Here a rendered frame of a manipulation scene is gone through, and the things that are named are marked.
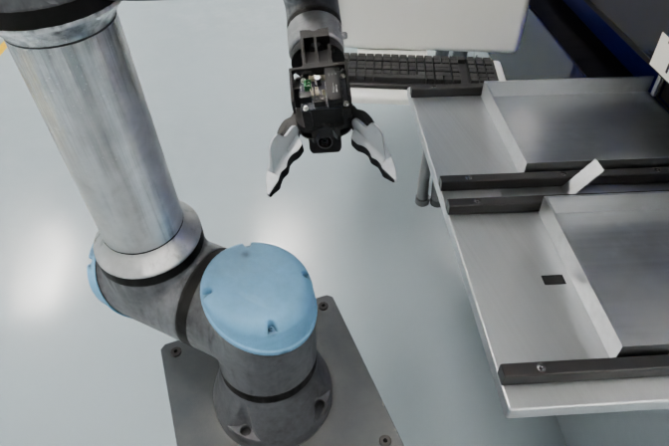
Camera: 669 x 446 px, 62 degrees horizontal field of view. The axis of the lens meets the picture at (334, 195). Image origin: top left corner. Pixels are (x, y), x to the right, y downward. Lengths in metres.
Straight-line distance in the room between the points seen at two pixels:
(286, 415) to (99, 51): 0.44
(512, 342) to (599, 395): 0.11
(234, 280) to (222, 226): 1.55
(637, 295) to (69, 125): 0.70
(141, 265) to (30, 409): 1.28
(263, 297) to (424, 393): 1.16
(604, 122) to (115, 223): 0.89
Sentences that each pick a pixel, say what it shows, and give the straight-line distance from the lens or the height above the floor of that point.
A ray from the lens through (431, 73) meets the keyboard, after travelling 1.33.
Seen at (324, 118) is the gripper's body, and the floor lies 1.08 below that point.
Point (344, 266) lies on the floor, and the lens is 1.95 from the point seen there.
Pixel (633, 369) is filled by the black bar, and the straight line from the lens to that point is 0.74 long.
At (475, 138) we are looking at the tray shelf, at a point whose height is 0.88.
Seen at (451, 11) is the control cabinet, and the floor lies 0.91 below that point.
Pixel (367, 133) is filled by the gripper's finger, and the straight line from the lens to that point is 0.67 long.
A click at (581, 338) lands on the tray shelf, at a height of 0.88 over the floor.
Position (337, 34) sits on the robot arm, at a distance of 0.76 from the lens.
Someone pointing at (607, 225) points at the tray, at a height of 0.88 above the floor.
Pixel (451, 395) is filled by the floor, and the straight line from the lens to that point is 1.70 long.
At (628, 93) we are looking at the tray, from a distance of 1.28.
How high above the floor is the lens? 1.46
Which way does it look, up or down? 41 degrees down
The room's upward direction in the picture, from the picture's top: straight up
